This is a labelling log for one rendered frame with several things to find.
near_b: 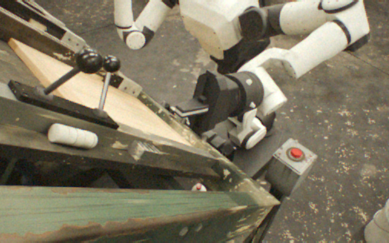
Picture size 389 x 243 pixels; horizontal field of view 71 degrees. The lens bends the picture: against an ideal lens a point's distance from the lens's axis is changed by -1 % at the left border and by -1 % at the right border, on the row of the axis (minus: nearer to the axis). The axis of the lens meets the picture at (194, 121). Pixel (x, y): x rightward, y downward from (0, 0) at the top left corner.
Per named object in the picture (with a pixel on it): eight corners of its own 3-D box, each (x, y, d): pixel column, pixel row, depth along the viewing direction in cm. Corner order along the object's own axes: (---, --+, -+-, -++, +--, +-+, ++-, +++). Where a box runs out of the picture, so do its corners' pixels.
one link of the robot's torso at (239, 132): (238, 125, 202) (233, 84, 163) (260, 141, 193) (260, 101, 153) (224, 140, 199) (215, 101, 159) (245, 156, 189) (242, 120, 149)
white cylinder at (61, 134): (52, 145, 41) (92, 152, 48) (62, 130, 41) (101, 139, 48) (44, 134, 43) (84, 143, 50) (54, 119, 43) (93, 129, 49)
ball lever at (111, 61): (112, 123, 53) (126, 58, 55) (98, 118, 50) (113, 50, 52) (98, 121, 55) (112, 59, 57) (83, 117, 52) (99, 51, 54)
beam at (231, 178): (264, 227, 99) (282, 203, 98) (255, 231, 89) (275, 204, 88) (31, 17, 209) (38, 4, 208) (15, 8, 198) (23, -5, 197)
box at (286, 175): (304, 181, 112) (318, 154, 99) (287, 199, 106) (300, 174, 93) (280, 163, 118) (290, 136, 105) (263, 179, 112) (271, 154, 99)
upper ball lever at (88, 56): (48, 111, 43) (111, 70, 39) (25, 105, 40) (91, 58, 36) (46, 92, 45) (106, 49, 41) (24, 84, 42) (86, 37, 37)
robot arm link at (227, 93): (234, 87, 45) (270, 77, 53) (194, 62, 49) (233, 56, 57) (212, 146, 51) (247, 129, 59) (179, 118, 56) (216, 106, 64)
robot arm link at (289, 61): (255, 103, 61) (308, 68, 59) (233, 71, 63) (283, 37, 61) (255, 108, 67) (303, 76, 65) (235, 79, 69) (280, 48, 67)
